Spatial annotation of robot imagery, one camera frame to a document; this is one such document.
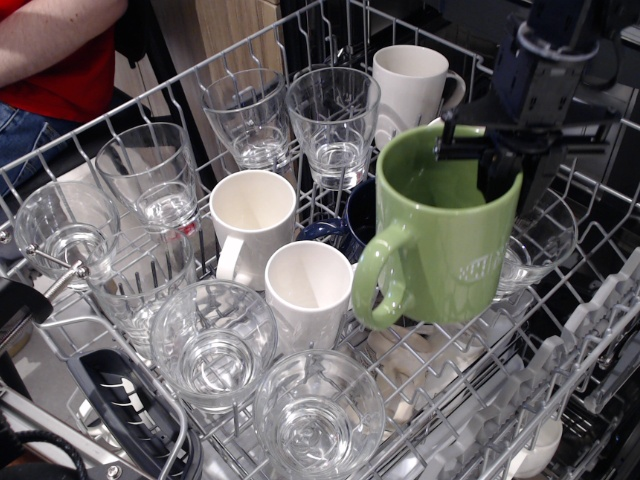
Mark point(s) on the black rack handle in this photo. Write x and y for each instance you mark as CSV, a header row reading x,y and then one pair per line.
x,y
142,422

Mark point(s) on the clear glass far left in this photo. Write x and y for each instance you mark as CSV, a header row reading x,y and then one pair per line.
x,y
62,223

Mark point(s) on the grey plastic tine holder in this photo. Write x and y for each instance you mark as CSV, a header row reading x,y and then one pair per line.
x,y
529,397

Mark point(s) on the white mug front centre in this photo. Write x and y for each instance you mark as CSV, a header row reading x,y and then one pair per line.
x,y
308,287

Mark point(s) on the clear glass front centre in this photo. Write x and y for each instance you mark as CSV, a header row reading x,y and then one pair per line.
x,y
318,414

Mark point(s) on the clear glass lower left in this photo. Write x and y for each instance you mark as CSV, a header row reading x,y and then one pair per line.
x,y
133,272

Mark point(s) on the grey wire dishwasher rack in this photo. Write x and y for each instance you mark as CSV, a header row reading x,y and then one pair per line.
x,y
444,374

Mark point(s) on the white mug back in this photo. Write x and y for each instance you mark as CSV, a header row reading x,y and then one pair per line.
x,y
416,84

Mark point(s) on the white mug left centre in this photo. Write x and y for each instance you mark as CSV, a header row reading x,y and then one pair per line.
x,y
253,213

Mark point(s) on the white mug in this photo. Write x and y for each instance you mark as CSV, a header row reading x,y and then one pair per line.
x,y
308,287
253,213
416,84

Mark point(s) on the clear glass back left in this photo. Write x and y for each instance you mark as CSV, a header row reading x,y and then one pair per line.
x,y
246,110

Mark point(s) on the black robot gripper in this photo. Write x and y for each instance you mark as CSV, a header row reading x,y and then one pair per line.
x,y
531,108

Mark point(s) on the person in red shirt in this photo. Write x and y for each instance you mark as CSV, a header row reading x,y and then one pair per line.
x,y
57,73

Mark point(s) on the clear glass back centre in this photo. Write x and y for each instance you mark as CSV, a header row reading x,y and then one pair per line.
x,y
334,113

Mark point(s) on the green ceramic mug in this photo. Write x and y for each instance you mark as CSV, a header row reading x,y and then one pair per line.
x,y
439,246

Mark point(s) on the tall clear glass left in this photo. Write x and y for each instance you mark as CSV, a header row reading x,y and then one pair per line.
x,y
150,169

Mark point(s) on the white bowl lower rack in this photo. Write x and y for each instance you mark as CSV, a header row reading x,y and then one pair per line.
x,y
530,462

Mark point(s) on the clear glass right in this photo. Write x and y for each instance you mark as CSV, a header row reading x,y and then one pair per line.
x,y
540,241

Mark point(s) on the dark blue mug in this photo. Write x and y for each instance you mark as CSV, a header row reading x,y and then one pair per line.
x,y
355,228

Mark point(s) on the clear glass front left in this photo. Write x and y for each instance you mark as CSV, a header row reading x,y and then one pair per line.
x,y
212,342

